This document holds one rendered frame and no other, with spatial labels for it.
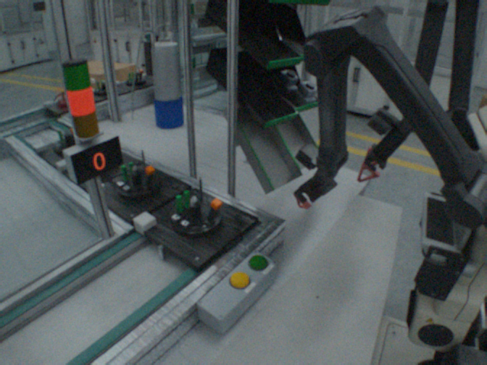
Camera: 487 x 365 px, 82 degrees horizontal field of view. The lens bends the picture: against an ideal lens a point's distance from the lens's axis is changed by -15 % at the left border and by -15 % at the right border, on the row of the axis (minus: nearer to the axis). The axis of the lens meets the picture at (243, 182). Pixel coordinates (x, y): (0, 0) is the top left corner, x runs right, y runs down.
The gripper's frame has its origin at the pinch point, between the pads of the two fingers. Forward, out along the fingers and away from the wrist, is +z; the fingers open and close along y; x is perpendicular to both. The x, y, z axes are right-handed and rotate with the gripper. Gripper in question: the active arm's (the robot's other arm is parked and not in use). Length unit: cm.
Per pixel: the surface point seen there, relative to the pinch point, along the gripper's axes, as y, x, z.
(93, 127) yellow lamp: 48, -31, -42
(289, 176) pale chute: 4.4, -8.1, -7.1
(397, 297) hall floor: -48, 68, 87
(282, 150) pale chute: 2.0, -15.0, -10.7
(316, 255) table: 14.3, 15.7, -5.8
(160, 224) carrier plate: 45.5, -15.9, -12.2
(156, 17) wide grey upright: -18, -136, 18
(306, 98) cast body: -10.7, -21.2, -22.1
